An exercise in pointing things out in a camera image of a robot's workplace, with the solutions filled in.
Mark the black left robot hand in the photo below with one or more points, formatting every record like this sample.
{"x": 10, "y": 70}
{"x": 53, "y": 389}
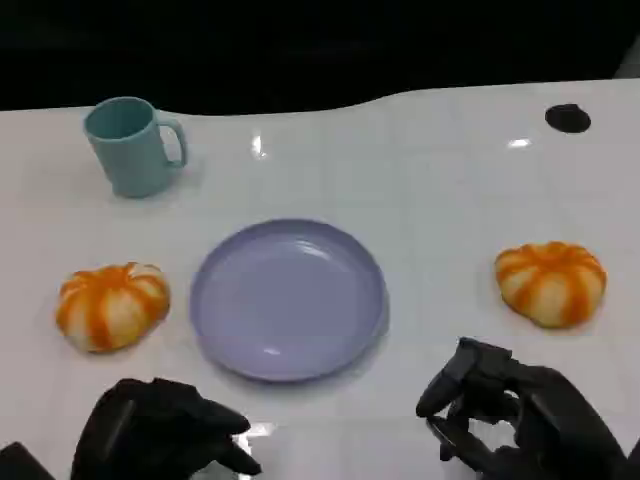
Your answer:
{"x": 150, "y": 430}

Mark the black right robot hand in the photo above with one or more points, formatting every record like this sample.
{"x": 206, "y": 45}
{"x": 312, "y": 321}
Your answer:
{"x": 540, "y": 420}

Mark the orange white toy bread roll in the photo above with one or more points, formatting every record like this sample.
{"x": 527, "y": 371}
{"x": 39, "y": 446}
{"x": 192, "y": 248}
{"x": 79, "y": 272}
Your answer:
{"x": 551, "y": 284}
{"x": 112, "y": 306}

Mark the lilac plate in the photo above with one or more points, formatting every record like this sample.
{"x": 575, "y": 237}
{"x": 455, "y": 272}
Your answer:
{"x": 289, "y": 300}

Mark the pale green mug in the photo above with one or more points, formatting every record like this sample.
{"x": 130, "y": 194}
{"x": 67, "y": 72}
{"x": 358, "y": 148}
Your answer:
{"x": 131, "y": 147}

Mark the black round table grommet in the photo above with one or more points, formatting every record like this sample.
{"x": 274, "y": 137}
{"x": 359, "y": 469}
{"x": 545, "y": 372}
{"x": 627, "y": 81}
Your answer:
{"x": 567, "y": 118}

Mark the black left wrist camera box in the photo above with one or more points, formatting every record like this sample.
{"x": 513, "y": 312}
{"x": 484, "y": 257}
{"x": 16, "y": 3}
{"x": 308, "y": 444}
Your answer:
{"x": 22, "y": 462}

